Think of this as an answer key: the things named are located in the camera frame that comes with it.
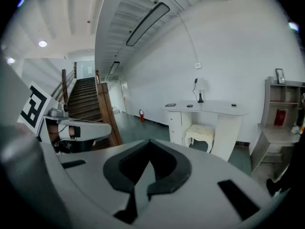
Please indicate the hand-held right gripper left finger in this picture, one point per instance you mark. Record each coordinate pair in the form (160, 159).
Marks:
(114, 175)

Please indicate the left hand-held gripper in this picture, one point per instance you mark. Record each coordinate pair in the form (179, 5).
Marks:
(33, 106)

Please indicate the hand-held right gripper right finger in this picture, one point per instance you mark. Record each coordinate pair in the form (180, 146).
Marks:
(176, 175)

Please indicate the wooden drawer with white front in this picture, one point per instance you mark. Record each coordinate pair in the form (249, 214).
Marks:
(176, 137)

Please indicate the white dressing table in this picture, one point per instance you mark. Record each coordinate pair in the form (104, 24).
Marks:
(205, 107)

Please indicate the wooden staircase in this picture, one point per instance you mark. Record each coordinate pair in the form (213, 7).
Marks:
(83, 99)

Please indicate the red fire extinguisher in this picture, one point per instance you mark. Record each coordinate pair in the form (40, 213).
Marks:
(142, 116)

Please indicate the white stool with patterned cushion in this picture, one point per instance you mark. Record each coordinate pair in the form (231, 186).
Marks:
(200, 131)

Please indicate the long ceiling light panel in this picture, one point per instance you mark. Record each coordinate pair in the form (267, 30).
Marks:
(114, 67)
(147, 24)

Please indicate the table lamp with black base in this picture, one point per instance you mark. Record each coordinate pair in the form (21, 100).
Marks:
(200, 96)

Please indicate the round ceiling downlight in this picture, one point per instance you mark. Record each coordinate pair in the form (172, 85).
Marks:
(10, 60)
(42, 43)

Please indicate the grey shelf unit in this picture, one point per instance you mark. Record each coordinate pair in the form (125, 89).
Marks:
(276, 135)

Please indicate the red book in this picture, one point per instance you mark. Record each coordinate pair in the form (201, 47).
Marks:
(280, 117)

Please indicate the black picture frame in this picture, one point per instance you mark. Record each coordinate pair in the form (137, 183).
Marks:
(170, 105)

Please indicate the white wall switch box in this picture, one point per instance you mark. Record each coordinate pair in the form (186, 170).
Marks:
(198, 65)

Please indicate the standing picture frame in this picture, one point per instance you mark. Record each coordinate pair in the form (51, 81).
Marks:
(280, 76)

